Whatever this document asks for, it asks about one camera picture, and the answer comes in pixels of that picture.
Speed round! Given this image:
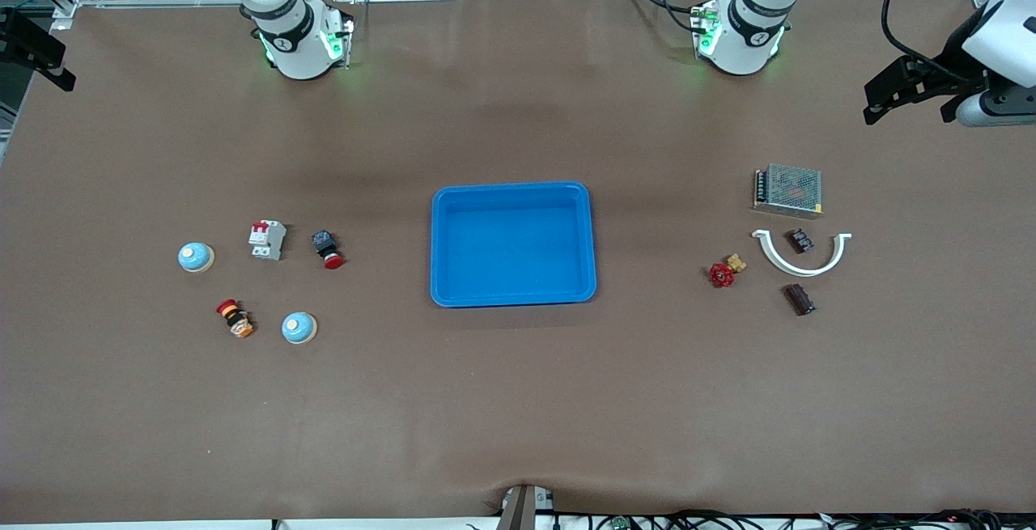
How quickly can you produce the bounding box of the red push button switch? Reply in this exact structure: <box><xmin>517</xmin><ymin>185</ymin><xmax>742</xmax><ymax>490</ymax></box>
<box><xmin>312</xmin><ymin>229</ymin><xmax>345</xmax><ymax>270</ymax></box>

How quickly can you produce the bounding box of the blue desk bell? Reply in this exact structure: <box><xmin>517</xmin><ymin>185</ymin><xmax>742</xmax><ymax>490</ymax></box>
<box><xmin>281</xmin><ymin>312</ymin><xmax>318</xmax><ymax>346</ymax></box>
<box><xmin>178</xmin><ymin>240</ymin><xmax>215</xmax><ymax>274</ymax></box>

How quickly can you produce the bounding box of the white circuit breaker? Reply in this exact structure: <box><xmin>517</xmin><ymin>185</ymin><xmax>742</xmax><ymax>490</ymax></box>
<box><xmin>248</xmin><ymin>219</ymin><xmax>287</xmax><ymax>261</ymax></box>

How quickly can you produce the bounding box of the long brown capacitor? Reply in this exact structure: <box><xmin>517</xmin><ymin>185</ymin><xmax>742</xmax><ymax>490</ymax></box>
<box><xmin>783</xmin><ymin>284</ymin><xmax>817</xmax><ymax>317</ymax></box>

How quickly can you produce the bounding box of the blue plastic tray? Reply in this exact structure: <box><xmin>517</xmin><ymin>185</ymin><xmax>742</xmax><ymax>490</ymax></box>
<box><xmin>430</xmin><ymin>181</ymin><xmax>598</xmax><ymax>308</ymax></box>

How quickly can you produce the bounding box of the black cable bundle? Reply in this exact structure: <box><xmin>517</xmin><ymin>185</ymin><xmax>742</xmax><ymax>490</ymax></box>
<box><xmin>558</xmin><ymin>508</ymin><xmax>1004</xmax><ymax>530</ymax></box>

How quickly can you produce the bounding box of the brown camera mount bracket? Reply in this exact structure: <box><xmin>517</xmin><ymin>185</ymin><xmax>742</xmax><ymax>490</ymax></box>
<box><xmin>496</xmin><ymin>484</ymin><xmax>556</xmax><ymax>530</ymax></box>

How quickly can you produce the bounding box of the metal mesh power supply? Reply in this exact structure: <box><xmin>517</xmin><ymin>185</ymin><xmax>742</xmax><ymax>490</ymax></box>
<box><xmin>752</xmin><ymin>163</ymin><xmax>824</xmax><ymax>219</ymax></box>

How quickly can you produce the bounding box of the white curved pipe clamp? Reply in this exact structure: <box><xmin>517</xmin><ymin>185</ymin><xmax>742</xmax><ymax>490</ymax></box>
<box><xmin>751</xmin><ymin>228</ymin><xmax>854</xmax><ymax>278</ymax></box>

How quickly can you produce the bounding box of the red yellow emergency stop button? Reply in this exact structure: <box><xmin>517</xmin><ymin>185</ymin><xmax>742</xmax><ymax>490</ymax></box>
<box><xmin>215</xmin><ymin>299</ymin><xmax>255</xmax><ymax>340</ymax></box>

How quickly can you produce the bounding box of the red handle brass valve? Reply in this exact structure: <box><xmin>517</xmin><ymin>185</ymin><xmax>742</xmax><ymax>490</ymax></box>
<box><xmin>709</xmin><ymin>252</ymin><xmax>747</xmax><ymax>289</ymax></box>

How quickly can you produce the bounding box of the brown table mat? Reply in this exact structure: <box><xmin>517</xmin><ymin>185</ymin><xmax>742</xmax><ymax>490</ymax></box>
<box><xmin>0</xmin><ymin>0</ymin><xmax>1036</xmax><ymax>524</ymax></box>

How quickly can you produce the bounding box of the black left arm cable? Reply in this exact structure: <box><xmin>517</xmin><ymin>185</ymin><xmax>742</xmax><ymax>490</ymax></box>
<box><xmin>882</xmin><ymin>0</ymin><xmax>972</xmax><ymax>71</ymax></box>

